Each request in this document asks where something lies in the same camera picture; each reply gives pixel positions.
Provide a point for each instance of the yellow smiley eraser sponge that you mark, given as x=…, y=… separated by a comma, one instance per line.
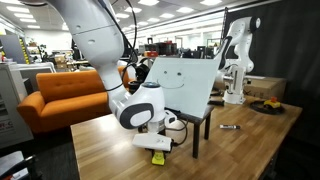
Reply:
x=158, y=159

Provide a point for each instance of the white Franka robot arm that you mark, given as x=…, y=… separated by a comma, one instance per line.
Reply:
x=100, y=33

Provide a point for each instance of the orange sofa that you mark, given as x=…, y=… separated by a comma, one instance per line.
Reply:
x=66, y=100

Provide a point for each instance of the black bowl with fruit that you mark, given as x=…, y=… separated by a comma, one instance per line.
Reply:
x=258, y=108

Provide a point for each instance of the black backdrop curtain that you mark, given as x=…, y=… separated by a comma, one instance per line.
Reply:
x=293, y=50

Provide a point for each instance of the large flat cardboard box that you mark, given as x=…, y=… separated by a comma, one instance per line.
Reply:
x=266, y=88

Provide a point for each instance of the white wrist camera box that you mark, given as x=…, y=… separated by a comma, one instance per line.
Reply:
x=151, y=141

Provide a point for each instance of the small black stand table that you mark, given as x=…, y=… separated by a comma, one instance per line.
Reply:
x=196, y=140

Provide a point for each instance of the grey machine cabinet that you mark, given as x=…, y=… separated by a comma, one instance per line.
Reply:
x=13, y=106

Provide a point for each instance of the stacked small cardboard boxes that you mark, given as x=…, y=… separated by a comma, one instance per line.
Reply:
x=60, y=61

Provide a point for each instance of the yellow red emergency stop button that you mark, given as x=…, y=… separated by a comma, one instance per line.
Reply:
x=272, y=103

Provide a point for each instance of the grey panel yellow striped edge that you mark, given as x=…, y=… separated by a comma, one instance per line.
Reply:
x=13, y=48

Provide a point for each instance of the white drawing board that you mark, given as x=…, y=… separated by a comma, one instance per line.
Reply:
x=190, y=90

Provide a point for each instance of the small black box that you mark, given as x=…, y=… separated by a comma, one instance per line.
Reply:
x=216, y=103

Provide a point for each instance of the white desk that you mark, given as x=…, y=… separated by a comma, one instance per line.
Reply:
x=36, y=68

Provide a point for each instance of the small red box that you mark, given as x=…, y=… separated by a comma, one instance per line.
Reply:
x=151, y=54

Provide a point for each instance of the idle white robot arm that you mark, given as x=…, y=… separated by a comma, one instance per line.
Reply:
x=235, y=86

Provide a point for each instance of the black whiteboard marker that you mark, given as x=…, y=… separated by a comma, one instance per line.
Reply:
x=229, y=127

